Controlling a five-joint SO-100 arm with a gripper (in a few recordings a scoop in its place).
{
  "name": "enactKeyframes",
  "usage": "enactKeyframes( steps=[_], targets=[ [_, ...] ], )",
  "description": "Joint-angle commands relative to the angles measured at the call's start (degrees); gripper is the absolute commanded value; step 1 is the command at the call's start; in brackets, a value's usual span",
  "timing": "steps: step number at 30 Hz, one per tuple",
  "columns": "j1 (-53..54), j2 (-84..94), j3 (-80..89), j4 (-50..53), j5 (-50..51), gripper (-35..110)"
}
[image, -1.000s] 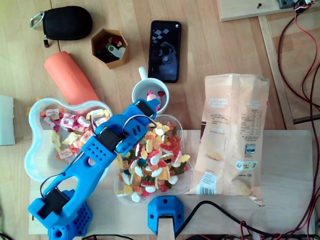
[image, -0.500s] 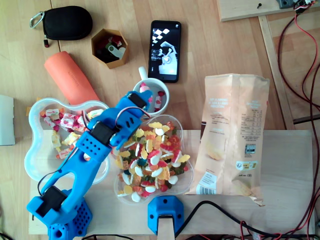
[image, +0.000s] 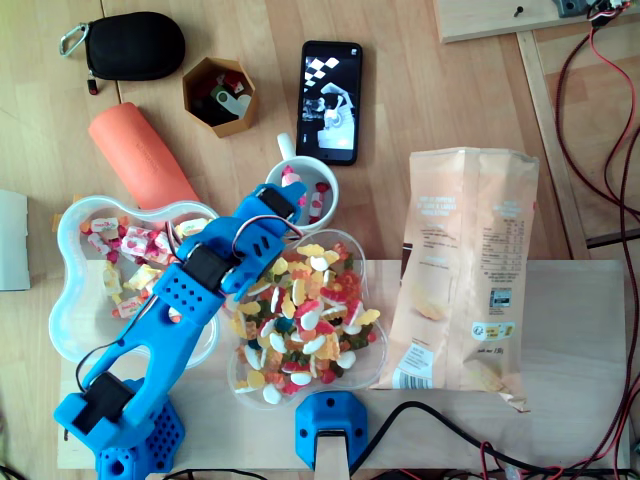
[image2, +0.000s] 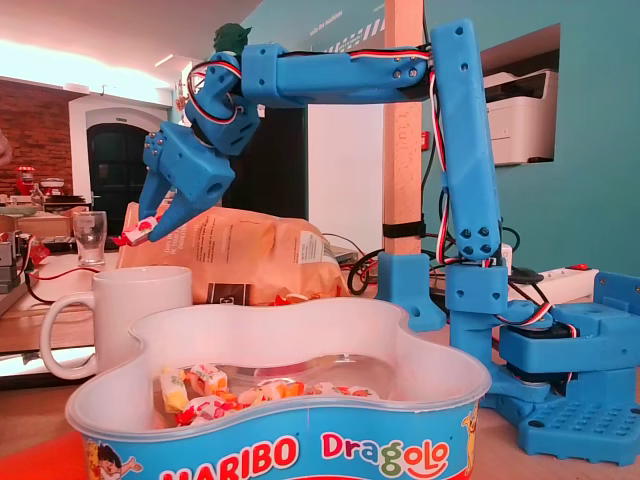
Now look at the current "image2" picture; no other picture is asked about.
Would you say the black smartphone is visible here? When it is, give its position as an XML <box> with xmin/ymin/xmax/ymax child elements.
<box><xmin>0</xmin><ymin>347</ymin><xmax>99</xmax><ymax>392</ymax></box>

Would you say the red strawberry candy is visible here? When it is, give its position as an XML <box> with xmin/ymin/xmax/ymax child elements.
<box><xmin>112</xmin><ymin>217</ymin><xmax>159</xmax><ymax>248</ymax></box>

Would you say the green Yoda figure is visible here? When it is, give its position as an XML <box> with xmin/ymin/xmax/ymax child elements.
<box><xmin>213</xmin><ymin>22</ymin><xmax>254</xmax><ymax>54</ymax></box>

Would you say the dark arched door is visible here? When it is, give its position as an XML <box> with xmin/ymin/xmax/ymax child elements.
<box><xmin>85</xmin><ymin>122</ymin><xmax>165</xmax><ymax>224</ymax></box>

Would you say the empty drinking glass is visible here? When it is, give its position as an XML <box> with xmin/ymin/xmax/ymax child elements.
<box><xmin>72</xmin><ymin>210</ymin><xmax>109</xmax><ymax>267</ymax></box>

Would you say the white ceramic mug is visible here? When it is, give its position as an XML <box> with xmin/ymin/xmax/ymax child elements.
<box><xmin>39</xmin><ymin>265</ymin><xmax>195</xmax><ymax>381</ymax></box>

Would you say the thin red cable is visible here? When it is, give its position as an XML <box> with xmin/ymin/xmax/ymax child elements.
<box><xmin>24</xmin><ymin>234</ymin><xmax>101</xmax><ymax>304</ymax></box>

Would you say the red kitchen appliance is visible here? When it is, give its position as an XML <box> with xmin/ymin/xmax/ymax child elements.
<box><xmin>13</xmin><ymin>165</ymin><xmax>37</xmax><ymax>196</ymax></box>

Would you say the black post strap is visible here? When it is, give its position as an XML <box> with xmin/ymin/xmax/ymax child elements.
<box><xmin>382</xmin><ymin>222</ymin><xmax>427</xmax><ymax>239</ymax></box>

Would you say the yellow wrapped candy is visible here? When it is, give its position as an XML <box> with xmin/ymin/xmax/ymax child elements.
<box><xmin>158</xmin><ymin>367</ymin><xmax>192</xmax><ymax>414</ymax></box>

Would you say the white printer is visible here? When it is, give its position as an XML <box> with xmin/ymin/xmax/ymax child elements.
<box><xmin>482</xmin><ymin>69</ymin><xmax>560</xmax><ymax>166</ymax></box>

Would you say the blue post base mount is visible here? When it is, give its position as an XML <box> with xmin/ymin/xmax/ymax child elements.
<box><xmin>375</xmin><ymin>251</ymin><xmax>449</xmax><ymax>334</ymax></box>

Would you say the wooden camera post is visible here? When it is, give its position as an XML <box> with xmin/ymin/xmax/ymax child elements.
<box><xmin>383</xmin><ymin>0</ymin><xmax>426</xmax><ymax>256</ymax></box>

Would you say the Haribo plastic candy tub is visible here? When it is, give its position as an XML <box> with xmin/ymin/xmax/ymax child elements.
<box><xmin>65</xmin><ymin>298</ymin><xmax>494</xmax><ymax>480</ymax></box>

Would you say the white power strip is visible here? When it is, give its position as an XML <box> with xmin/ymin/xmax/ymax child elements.
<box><xmin>524</xmin><ymin>262</ymin><xmax>601</xmax><ymax>304</ymax></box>

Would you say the orange chips bag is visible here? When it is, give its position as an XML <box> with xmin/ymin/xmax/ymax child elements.
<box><xmin>117</xmin><ymin>201</ymin><xmax>351</xmax><ymax>306</ymax></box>

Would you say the white orange wrapped candy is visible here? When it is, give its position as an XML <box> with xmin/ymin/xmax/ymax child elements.
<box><xmin>237</xmin><ymin>378</ymin><xmax>307</xmax><ymax>407</ymax></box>
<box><xmin>187</xmin><ymin>363</ymin><xmax>229</xmax><ymax>397</ymax></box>
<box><xmin>304</xmin><ymin>382</ymin><xmax>381</xmax><ymax>402</ymax></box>

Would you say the black fridge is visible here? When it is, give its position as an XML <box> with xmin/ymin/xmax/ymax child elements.
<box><xmin>194</xmin><ymin>57</ymin><xmax>307</xmax><ymax>221</ymax></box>

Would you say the pink red wrapped candy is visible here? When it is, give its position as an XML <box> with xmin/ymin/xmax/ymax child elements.
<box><xmin>175</xmin><ymin>394</ymin><xmax>237</xmax><ymax>427</ymax></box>

